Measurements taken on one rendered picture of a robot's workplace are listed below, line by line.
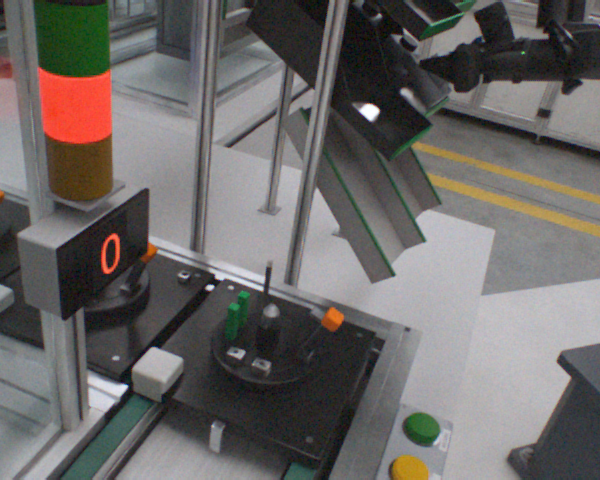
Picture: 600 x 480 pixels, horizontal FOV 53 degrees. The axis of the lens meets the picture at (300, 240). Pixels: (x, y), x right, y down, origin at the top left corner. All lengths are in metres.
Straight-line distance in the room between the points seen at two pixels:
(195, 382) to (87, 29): 0.44
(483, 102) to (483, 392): 3.85
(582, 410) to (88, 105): 0.64
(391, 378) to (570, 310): 0.54
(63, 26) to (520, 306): 0.98
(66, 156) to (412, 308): 0.76
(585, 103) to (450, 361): 3.78
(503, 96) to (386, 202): 3.74
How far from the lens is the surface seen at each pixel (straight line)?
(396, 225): 1.02
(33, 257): 0.52
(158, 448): 0.76
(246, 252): 1.17
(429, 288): 1.19
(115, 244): 0.55
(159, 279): 0.91
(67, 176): 0.51
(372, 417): 0.78
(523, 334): 1.16
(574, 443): 0.84
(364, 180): 1.00
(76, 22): 0.46
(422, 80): 0.97
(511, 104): 4.72
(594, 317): 1.29
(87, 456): 0.72
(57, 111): 0.49
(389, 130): 0.89
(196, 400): 0.74
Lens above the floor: 1.52
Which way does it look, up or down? 32 degrees down
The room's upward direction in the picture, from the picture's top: 10 degrees clockwise
